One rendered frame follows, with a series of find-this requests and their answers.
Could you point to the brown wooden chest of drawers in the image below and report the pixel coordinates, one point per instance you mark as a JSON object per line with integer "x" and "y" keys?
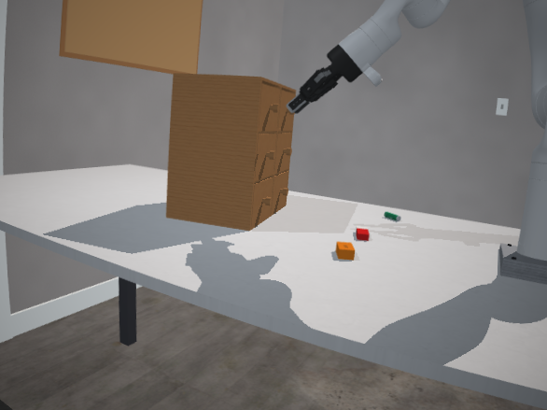
{"x": 213, "y": 148}

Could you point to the brown wooden drawer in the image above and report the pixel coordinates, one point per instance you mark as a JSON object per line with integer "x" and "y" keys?
{"x": 265, "y": 154}
{"x": 285, "y": 119}
{"x": 280, "y": 191}
{"x": 269, "y": 103}
{"x": 262, "y": 199}
{"x": 283, "y": 151}

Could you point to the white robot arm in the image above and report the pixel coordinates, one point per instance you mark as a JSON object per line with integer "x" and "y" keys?
{"x": 380, "y": 32}

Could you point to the orange 9v battery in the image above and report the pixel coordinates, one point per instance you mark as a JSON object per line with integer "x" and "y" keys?
{"x": 345, "y": 251}

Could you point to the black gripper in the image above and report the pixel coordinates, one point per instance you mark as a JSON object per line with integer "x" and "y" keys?
{"x": 323, "y": 82}

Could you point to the green battery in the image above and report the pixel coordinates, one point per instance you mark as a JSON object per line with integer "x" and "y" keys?
{"x": 392, "y": 216}

